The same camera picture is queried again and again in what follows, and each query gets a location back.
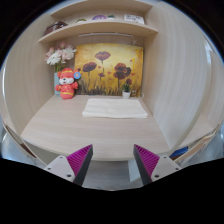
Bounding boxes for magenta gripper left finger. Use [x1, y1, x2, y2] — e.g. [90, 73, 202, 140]
[43, 143, 94, 187]

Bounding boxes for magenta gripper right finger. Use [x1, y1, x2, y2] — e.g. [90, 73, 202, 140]
[133, 143, 183, 186]

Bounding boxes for white folded towel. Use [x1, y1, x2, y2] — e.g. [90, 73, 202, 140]
[82, 98, 148, 119]

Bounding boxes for blue object under desk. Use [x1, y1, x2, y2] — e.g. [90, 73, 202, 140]
[169, 146, 188, 159]

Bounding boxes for small potted green plant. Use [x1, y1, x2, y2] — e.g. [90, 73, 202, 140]
[122, 83, 131, 99]

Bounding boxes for red plush toy figure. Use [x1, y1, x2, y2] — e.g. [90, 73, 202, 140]
[56, 68, 81, 100]

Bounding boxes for light blue vase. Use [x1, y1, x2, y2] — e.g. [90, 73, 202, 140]
[54, 71, 61, 95]

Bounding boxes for poppy flower painting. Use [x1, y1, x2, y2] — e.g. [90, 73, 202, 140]
[74, 43, 143, 97]

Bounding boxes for pink white flower bouquet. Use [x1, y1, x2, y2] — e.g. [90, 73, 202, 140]
[46, 42, 76, 72]

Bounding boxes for lower wooden shelf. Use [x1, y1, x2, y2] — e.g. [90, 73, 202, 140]
[39, 20, 158, 43]

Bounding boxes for wooden shelf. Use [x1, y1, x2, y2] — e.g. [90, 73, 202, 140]
[52, 0, 152, 18]
[39, 20, 158, 43]

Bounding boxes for dark brown box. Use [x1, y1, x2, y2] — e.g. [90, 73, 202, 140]
[44, 21, 68, 35]

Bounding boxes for green small dish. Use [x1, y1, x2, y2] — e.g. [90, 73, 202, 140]
[76, 18, 87, 23]

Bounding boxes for purple round plate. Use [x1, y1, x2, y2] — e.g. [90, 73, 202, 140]
[92, 15, 107, 20]

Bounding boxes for white card with print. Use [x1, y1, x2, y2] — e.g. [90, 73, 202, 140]
[124, 14, 145, 24]

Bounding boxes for small green shelf plant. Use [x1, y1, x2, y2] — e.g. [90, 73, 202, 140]
[107, 14, 116, 19]

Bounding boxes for upper wooden shelf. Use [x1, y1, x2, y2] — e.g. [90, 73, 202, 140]
[52, 0, 152, 18]

